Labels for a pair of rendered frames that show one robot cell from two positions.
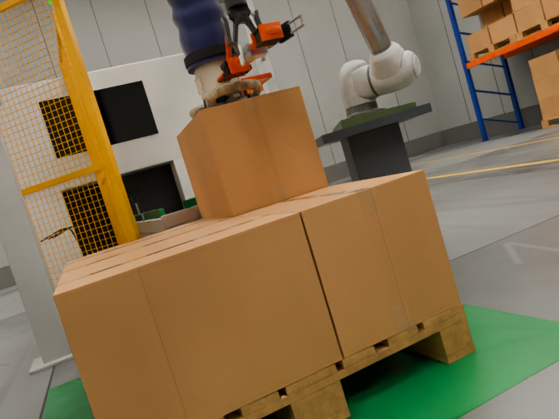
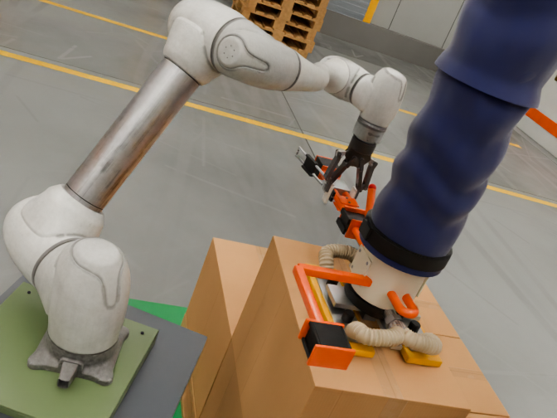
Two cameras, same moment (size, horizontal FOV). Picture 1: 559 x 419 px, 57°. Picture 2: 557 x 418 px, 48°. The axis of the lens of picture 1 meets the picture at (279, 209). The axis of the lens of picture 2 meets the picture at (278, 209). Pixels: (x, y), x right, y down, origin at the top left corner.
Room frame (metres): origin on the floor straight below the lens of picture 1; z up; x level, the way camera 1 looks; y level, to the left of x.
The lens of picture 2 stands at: (3.62, -0.24, 1.80)
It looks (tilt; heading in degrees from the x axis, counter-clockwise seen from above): 25 degrees down; 179
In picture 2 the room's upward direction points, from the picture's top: 22 degrees clockwise
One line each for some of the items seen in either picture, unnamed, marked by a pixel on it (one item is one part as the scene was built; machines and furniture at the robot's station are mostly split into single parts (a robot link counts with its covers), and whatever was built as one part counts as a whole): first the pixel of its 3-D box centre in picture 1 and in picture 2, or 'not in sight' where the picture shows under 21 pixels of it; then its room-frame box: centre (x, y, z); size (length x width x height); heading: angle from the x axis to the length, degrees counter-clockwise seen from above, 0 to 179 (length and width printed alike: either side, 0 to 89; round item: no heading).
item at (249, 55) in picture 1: (254, 50); (336, 189); (1.78, -0.08, 1.07); 0.07 x 0.07 x 0.04; 21
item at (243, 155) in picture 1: (245, 159); (331, 367); (2.21, 0.08, 0.74); 0.60 x 0.40 x 0.40; 19
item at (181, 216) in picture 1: (230, 200); not in sight; (2.55, 0.22, 0.58); 0.70 x 0.03 x 0.06; 111
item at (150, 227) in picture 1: (144, 234); not in sight; (3.53, 0.94, 0.50); 2.31 x 0.05 x 0.19; 21
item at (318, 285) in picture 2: not in sight; (338, 302); (2.25, 0.00, 0.97); 0.34 x 0.10 x 0.05; 21
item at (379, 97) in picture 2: not in sight; (381, 94); (1.82, -0.07, 1.41); 0.13 x 0.11 x 0.16; 54
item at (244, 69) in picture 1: (235, 66); (357, 223); (1.98, 0.00, 1.08); 0.10 x 0.08 x 0.06; 111
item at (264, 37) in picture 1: (266, 35); (326, 169); (1.66, -0.12, 1.07); 0.08 x 0.07 x 0.05; 21
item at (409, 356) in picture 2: not in sight; (402, 313); (2.18, 0.18, 0.97); 0.34 x 0.10 x 0.05; 21
